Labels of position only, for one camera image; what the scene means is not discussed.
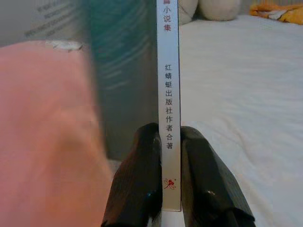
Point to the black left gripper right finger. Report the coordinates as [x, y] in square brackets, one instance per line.
[208, 189]

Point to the cream plush toy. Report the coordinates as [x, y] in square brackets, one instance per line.
[213, 9]

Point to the white quilted mattress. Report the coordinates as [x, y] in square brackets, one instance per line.
[241, 94]

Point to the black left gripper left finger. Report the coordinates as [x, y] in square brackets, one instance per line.
[137, 184]

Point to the yellow cartoon egg blanket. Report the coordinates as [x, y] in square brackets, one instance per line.
[277, 13]

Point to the dark red cover book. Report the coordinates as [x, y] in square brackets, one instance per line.
[168, 94]

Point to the pink embroidered plush pillow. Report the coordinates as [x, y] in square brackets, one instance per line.
[47, 132]

